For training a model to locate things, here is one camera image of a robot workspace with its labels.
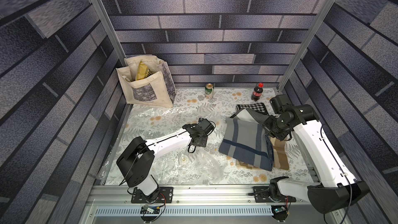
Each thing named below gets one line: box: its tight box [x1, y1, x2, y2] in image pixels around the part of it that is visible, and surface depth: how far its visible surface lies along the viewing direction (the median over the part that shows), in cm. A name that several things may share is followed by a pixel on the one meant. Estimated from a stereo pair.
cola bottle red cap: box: [251, 82, 264, 102], surface depth 108 cm
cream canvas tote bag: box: [116, 54, 177, 108], surface depth 102 cm
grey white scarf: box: [229, 107, 270, 125], surface depth 99 cm
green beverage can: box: [204, 82, 215, 99], surface depth 109 cm
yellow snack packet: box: [135, 59, 154, 81], surface depth 100 cm
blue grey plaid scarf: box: [218, 117, 275, 172], surface depth 83 cm
